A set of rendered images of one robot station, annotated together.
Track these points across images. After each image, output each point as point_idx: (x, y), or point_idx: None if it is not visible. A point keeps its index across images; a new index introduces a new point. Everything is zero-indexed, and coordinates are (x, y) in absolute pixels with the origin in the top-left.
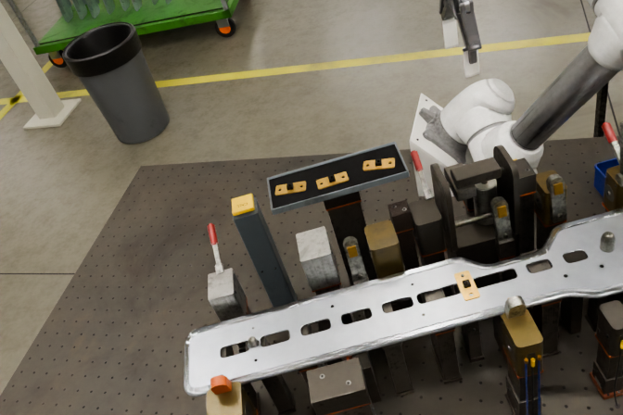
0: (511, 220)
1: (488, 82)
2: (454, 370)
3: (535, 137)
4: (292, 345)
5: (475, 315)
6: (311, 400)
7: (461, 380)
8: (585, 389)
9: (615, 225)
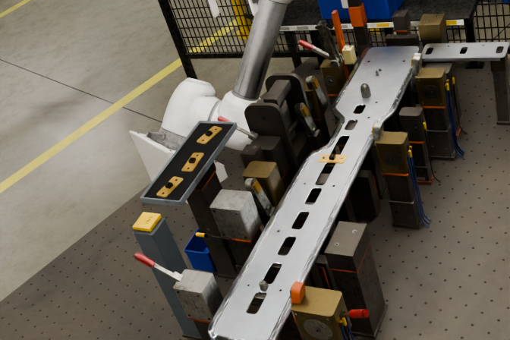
0: None
1: (188, 80)
2: None
3: (258, 85)
4: (289, 263)
5: (357, 163)
6: (350, 255)
7: None
8: (419, 189)
9: (355, 86)
